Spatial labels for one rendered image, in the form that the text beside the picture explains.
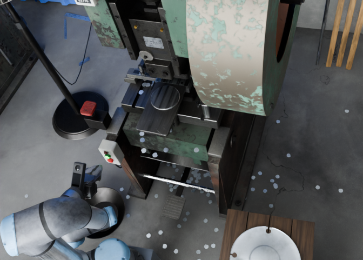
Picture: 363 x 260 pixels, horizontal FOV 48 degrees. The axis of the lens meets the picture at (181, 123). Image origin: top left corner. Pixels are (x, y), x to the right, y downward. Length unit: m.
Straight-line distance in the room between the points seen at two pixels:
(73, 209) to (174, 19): 0.66
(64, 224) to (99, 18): 0.69
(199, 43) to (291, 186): 1.50
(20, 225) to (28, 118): 1.78
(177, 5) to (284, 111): 1.44
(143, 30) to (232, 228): 0.94
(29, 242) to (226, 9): 0.83
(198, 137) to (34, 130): 1.45
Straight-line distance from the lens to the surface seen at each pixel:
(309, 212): 2.29
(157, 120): 1.66
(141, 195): 2.37
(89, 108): 1.82
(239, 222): 1.89
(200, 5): 0.93
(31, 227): 1.26
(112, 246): 1.60
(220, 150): 1.71
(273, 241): 1.86
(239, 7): 0.91
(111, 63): 3.03
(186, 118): 1.76
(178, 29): 1.36
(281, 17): 1.56
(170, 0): 1.29
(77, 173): 1.70
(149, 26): 1.47
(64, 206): 1.25
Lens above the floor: 2.13
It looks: 56 degrees down
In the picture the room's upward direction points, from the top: 17 degrees counter-clockwise
